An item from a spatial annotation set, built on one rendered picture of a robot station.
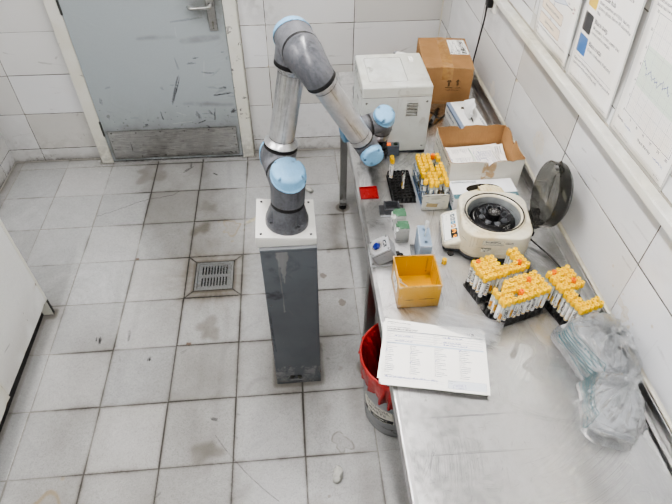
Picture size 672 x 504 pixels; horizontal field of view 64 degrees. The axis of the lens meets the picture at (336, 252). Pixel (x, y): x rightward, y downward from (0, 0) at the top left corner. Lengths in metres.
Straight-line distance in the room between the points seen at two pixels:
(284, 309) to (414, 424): 0.83
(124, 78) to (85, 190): 0.76
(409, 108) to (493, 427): 1.25
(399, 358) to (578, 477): 0.53
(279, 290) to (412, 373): 0.69
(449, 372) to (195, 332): 1.55
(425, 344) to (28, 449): 1.78
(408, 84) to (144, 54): 1.84
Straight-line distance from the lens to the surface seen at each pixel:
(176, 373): 2.69
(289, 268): 1.94
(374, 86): 2.15
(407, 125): 2.26
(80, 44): 3.61
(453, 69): 2.61
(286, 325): 2.20
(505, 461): 1.50
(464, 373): 1.58
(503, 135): 2.33
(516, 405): 1.59
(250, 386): 2.58
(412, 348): 1.60
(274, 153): 1.84
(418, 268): 1.77
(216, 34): 3.42
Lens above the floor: 2.20
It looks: 46 degrees down
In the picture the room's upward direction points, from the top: straight up
